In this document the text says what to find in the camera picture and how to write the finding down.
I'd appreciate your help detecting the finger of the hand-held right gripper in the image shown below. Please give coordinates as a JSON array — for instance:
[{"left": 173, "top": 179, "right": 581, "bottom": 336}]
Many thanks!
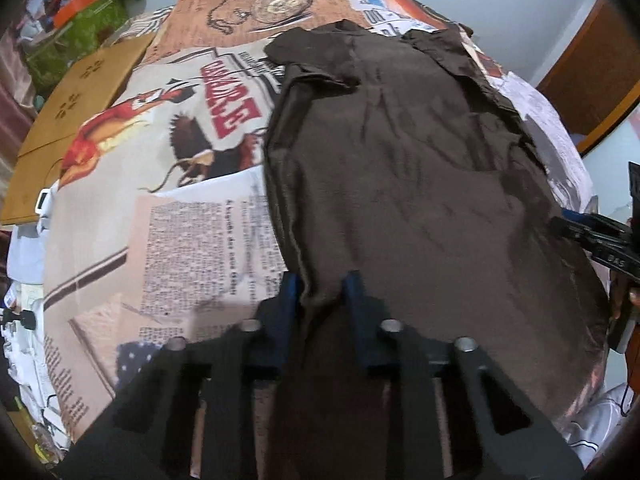
[
  {"left": 549, "top": 215, "right": 632, "bottom": 255},
  {"left": 560, "top": 209, "right": 627, "bottom": 234}
]

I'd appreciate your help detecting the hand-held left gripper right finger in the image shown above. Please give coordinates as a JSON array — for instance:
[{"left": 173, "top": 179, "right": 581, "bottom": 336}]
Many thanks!
[{"left": 342, "top": 270, "right": 586, "bottom": 480}]

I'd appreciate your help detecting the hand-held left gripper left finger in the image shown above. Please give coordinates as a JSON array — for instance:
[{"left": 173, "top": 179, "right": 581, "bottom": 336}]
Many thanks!
[{"left": 55, "top": 270, "right": 302, "bottom": 480}]

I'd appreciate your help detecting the brown garment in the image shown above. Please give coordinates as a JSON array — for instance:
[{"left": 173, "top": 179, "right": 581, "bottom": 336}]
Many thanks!
[{"left": 262, "top": 20, "right": 612, "bottom": 480}]

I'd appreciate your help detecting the printed bed blanket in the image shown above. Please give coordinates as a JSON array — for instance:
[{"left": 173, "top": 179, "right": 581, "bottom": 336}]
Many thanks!
[{"left": 42, "top": 0, "right": 608, "bottom": 461}]

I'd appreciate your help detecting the wooden door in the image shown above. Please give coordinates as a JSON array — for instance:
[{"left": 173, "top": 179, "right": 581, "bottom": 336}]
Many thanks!
[{"left": 537, "top": 0, "right": 640, "bottom": 156}]

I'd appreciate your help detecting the white garment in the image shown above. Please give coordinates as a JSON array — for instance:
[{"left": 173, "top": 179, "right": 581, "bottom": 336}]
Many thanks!
[{"left": 565, "top": 382, "right": 632, "bottom": 471}]

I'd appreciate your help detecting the white cloth bundle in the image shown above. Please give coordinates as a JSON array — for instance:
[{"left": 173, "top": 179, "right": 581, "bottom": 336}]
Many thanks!
[{"left": 0, "top": 187, "right": 71, "bottom": 453}]

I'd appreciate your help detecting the bamboo lap desk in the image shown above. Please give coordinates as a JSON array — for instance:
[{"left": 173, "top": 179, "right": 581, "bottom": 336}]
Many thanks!
[{"left": 0, "top": 35, "right": 156, "bottom": 226}]

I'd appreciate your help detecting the green storage box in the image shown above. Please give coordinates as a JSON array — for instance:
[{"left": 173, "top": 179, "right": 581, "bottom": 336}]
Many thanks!
[{"left": 22, "top": 0, "right": 127, "bottom": 92}]

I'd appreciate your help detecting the striped pink beige curtain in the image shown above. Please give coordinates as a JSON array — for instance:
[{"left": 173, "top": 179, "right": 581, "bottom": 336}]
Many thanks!
[{"left": 0, "top": 10, "right": 38, "bottom": 171}]

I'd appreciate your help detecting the orange box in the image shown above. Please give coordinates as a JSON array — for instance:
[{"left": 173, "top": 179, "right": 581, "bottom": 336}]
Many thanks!
[{"left": 52, "top": 0, "right": 108, "bottom": 28}]

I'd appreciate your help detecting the clutter pile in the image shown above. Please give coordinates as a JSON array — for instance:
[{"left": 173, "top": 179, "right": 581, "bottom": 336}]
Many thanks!
[{"left": 20, "top": 0, "right": 108, "bottom": 36}]

